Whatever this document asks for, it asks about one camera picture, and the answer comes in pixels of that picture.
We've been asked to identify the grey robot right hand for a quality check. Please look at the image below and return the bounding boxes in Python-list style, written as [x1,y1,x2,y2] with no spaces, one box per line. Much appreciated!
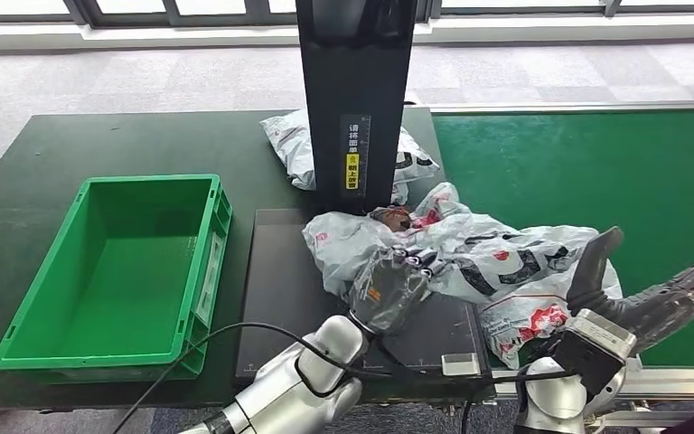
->
[567,226,694,354]

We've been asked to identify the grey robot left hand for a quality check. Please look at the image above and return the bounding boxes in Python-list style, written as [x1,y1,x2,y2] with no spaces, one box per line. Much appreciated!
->
[350,245,438,336]

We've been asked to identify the white parcel bag promise print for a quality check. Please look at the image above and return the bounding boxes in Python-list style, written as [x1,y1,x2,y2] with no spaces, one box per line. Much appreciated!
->
[427,224,624,371]

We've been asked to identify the green conveyor belt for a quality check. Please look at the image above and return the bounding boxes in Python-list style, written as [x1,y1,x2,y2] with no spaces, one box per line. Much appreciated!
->
[430,108,694,368]

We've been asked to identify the white parcel bag black stripes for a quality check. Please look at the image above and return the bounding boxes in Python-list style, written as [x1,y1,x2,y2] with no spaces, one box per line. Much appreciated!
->
[259,109,441,207]

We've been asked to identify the black inbound scanner machine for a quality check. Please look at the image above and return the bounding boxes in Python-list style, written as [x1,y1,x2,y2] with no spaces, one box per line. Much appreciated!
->
[236,0,495,384]

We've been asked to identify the yellow black instruction label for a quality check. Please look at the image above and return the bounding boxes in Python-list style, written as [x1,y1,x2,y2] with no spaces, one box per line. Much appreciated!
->
[341,115,372,192]

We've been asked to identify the green plastic crate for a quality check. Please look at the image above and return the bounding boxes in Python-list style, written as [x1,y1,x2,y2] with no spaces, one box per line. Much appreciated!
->
[0,174,233,382]

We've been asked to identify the dark green table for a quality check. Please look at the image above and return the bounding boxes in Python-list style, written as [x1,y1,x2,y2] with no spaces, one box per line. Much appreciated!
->
[0,108,498,409]

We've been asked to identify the aluminium conveyor side rail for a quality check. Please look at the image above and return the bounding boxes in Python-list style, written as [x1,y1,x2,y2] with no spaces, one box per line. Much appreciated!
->
[427,101,694,115]
[493,366,694,434]

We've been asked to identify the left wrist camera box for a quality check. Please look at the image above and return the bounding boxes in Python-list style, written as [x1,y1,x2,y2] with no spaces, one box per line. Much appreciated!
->
[440,353,481,379]

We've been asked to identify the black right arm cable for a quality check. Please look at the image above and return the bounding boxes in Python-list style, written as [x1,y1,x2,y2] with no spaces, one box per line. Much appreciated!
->
[460,368,576,434]

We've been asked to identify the dark window frame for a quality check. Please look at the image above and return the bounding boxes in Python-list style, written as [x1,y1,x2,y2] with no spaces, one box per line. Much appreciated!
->
[0,0,694,28]

